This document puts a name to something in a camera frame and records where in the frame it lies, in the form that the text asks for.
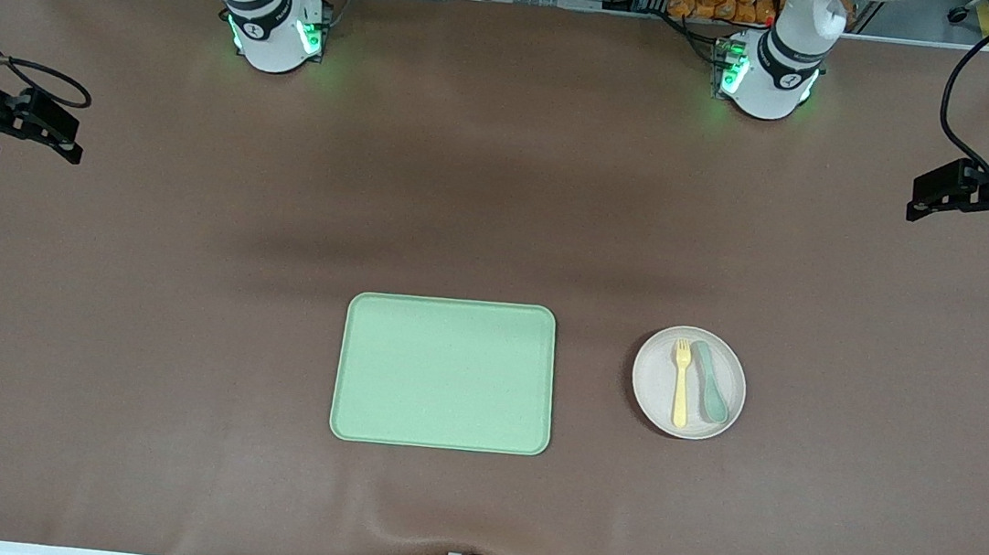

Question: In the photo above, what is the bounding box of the yellow plastic fork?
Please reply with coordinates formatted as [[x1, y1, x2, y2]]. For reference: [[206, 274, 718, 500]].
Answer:
[[666, 337, 697, 430]]

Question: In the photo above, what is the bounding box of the small box with green light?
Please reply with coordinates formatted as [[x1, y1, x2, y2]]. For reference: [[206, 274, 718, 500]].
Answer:
[[708, 36, 752, 101]]

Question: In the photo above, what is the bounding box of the teal plastic spoon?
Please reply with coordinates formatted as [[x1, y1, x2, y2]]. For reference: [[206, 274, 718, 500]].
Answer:
[[685, 339, 738, 427]]

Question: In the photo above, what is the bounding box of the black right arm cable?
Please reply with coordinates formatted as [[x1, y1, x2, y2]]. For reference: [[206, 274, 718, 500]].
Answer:
[[0, 0, 103, 112]]

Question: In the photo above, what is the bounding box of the mint green rectangular tray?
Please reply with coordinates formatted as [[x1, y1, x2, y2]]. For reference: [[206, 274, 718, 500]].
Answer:
[[328, 285, 565, 462]]

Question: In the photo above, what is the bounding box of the beige round plate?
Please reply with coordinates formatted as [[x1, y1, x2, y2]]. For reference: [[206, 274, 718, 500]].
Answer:
[[625, 320, 753, 446]]

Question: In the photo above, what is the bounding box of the brown table mat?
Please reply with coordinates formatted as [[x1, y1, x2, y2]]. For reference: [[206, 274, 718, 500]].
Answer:
[[0, 0, 989, 555]]

